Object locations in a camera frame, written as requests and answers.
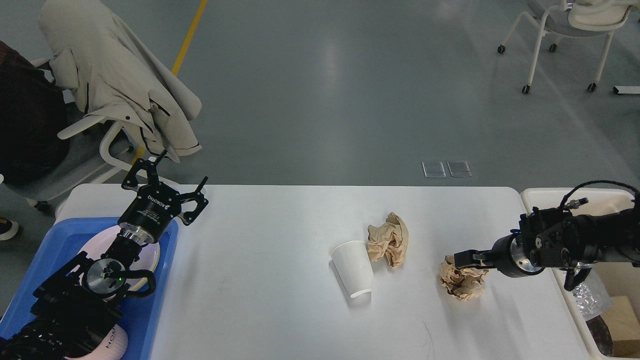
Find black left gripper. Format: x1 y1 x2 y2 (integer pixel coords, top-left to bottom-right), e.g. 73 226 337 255
117 149 210 244

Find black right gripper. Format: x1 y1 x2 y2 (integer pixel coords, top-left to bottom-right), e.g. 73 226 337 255
454 234 544 278

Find pink plate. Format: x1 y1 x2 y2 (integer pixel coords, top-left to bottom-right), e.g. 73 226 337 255
80 225 162 291

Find brown paper ball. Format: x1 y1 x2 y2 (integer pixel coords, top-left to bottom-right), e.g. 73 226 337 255
366 212 410 269

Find white paper cup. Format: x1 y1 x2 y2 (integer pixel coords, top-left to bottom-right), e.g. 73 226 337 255
330 240 374 299

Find brown paper bag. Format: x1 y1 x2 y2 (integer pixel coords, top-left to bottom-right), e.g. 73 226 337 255
595 262 640 359

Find pink mug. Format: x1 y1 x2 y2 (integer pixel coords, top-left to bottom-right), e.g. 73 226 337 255
64 325 129 360

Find silver foil bubble bag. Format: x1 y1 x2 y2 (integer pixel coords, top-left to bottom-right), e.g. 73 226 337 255
571 268 614 322

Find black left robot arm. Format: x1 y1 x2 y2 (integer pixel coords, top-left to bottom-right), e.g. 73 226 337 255
1 152 209 360

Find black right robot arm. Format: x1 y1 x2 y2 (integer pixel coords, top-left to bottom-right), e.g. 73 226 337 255
453 182 640 291

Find white chair with coat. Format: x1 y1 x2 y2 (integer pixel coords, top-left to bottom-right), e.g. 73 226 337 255
5 55 181 211

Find floor outlet plates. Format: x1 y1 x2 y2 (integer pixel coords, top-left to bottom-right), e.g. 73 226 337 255
422 161 473 179

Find blue plastic tray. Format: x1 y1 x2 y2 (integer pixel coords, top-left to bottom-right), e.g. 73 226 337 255
0 218 179 360

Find beige coat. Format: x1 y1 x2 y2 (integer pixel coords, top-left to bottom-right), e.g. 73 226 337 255
38 0 202 163

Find person in dark clothes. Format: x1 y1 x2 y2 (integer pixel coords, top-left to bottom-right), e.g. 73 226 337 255
0 40 71 242

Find beige plastic bin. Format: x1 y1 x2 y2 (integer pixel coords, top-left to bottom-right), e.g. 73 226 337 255
520 187 640 360

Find white furniture foot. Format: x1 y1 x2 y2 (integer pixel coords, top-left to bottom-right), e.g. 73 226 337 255
612 85 640 96

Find white chair on wheels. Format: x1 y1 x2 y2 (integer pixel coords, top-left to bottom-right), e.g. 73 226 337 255
496 0 639 95

